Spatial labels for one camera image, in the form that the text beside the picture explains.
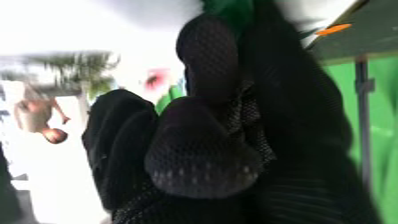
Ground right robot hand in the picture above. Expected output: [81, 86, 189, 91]
[81, 0, 383, 224]

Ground black light stand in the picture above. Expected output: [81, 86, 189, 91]
[353, 54, 377, 194]

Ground dark mat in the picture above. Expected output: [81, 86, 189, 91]
[305, 0, 398, 57]

